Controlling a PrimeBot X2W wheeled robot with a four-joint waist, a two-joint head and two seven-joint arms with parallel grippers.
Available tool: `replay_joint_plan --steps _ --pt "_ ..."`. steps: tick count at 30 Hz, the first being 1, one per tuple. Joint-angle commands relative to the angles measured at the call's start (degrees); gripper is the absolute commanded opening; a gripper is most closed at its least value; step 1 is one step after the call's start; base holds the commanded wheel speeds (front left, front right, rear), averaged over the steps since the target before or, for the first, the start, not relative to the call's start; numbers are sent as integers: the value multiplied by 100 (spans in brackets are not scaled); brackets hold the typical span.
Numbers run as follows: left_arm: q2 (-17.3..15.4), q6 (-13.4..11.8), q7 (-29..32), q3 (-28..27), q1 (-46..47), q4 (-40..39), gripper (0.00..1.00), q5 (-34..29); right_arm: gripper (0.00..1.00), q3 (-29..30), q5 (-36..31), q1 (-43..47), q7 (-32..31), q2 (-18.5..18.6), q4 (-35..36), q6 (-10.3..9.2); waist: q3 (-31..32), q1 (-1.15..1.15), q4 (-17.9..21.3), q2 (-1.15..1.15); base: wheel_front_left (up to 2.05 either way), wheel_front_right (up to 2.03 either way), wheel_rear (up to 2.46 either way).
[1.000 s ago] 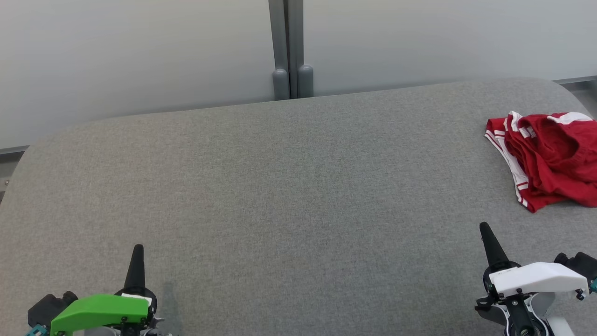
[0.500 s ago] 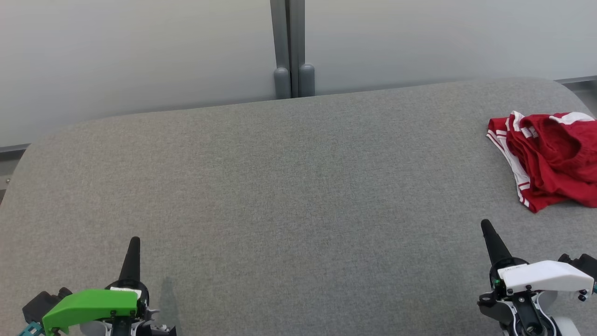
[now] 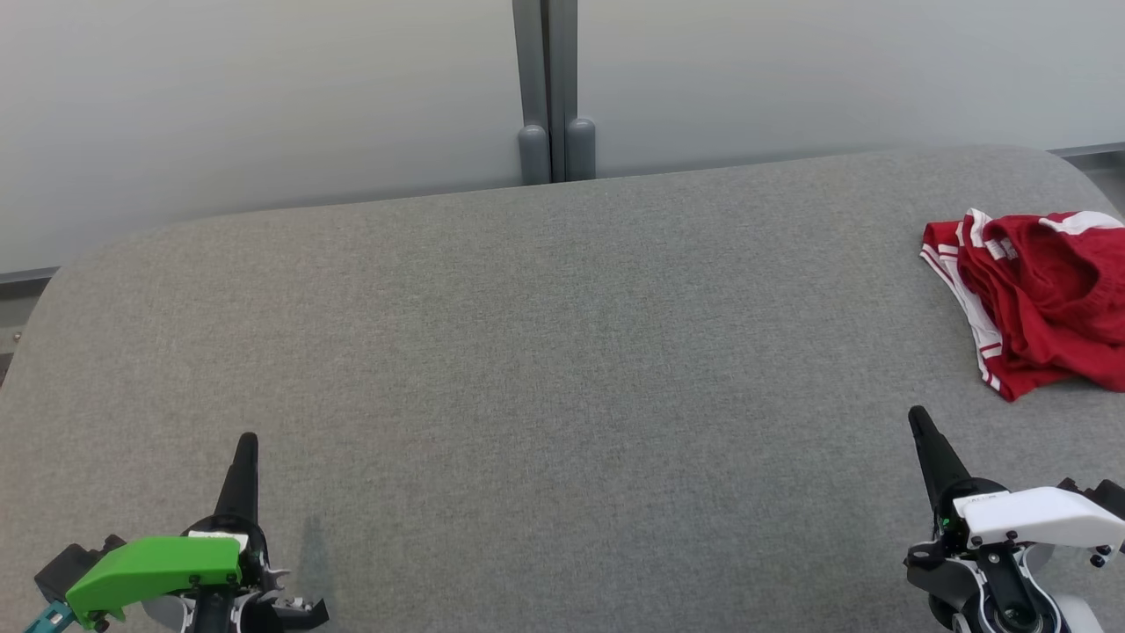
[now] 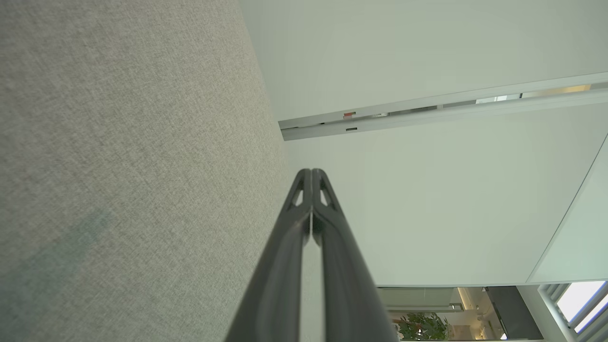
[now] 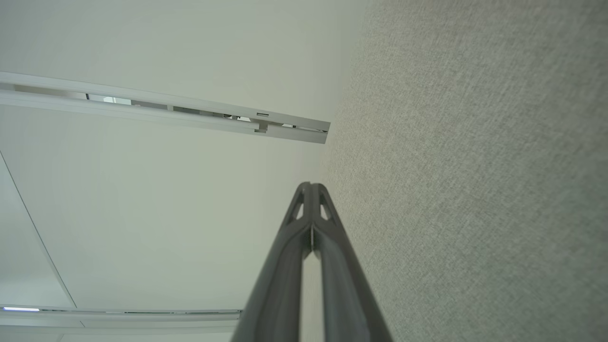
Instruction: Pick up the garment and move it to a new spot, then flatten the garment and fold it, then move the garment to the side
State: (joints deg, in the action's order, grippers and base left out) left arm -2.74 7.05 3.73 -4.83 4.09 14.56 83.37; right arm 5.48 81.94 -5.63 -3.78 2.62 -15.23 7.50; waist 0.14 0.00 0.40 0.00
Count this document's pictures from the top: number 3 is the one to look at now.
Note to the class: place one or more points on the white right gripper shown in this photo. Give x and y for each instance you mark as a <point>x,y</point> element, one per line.
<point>1037,519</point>

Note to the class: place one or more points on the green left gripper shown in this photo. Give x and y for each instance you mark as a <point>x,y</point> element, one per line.
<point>149,571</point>

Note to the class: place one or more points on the red jersey with striped trim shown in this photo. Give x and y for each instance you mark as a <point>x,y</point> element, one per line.
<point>1019,384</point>

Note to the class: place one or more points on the red Bulls garment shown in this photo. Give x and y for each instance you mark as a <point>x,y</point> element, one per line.
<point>1055,281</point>

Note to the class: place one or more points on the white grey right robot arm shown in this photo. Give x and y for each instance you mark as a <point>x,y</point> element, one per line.
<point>1002,589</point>

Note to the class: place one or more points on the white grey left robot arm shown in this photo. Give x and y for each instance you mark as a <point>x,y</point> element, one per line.
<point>211,611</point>

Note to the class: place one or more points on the grey fabric sofa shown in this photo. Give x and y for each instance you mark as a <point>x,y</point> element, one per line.
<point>527,352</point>

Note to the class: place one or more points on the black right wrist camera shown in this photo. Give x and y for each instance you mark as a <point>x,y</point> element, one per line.
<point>1103,494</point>

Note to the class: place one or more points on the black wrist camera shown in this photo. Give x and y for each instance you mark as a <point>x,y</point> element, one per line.
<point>1103,494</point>
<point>61,563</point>

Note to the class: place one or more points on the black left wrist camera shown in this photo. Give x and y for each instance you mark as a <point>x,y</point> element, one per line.
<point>61,563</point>

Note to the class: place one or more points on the teal left camera connector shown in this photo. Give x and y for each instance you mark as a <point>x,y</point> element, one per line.
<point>48,620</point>

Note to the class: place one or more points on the grey wall base rail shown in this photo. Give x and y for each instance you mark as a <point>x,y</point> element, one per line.
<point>26,276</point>
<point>1094,149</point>

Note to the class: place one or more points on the grey metal door frame post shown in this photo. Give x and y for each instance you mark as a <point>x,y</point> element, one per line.
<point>554,88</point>

